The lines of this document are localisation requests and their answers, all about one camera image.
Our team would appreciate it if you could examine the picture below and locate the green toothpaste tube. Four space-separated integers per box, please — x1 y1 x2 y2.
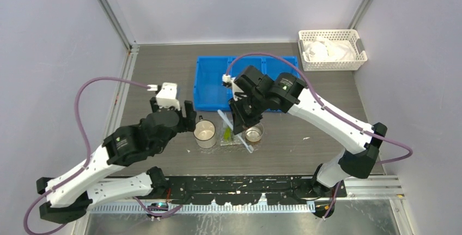
222 126 233 142

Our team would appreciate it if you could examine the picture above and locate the clear acrylic toothbrush holder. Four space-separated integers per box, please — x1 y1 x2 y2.
218 121 242 146

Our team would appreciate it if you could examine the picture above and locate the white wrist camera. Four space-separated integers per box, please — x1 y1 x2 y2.
222 74 242 101
147 82 181 110

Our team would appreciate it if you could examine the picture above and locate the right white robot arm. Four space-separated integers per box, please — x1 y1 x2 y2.
222 65 387 197

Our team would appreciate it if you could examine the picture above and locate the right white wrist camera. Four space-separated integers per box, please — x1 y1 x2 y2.
222 74 242 101

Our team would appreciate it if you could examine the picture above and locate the white-inside mug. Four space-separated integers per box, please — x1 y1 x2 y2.
193 116 216 149

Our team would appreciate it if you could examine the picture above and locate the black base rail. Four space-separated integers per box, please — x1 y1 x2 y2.
144 175 347 206

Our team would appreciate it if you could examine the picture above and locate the white cloth in basket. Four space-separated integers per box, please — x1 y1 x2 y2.
303 36 356 62

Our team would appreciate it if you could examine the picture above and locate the aluminium frame extrusion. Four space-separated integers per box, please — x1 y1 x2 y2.
90 175 405 216

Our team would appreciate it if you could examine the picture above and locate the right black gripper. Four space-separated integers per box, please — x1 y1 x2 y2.
227 92 267 135

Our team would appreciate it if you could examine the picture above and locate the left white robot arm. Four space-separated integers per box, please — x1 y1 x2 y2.
36 98 197 224

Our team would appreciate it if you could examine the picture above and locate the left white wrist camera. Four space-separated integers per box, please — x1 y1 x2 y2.
147 82 181 110

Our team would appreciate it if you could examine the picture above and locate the blue three-compartment bin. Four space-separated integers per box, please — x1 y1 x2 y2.
193 56 300 111

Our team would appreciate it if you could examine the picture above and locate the steel cup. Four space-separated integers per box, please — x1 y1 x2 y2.
244 123 264 142

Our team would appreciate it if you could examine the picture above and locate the white plastic basket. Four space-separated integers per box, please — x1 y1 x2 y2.
298 29 368 71

